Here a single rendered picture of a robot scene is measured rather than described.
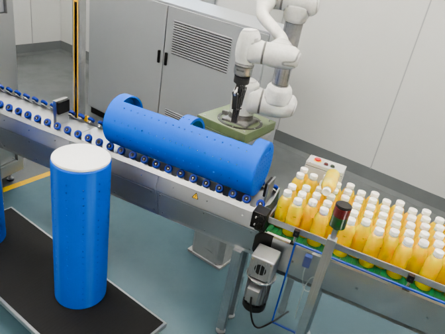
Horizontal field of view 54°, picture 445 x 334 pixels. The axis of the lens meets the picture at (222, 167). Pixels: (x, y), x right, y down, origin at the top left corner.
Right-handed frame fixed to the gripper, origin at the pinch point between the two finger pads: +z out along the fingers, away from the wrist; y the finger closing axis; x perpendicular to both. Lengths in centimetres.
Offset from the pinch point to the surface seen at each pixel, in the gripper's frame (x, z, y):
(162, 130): -32.6, 14.5, 11.9
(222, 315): 17, 117, 9
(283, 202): 36.1, 27.8, 14.7
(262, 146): 17.7, 9.1, 3.8
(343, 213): 64, 9, 39
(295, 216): 44, 30, 18
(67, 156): -64, 28, 44
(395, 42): 47, -12, -264
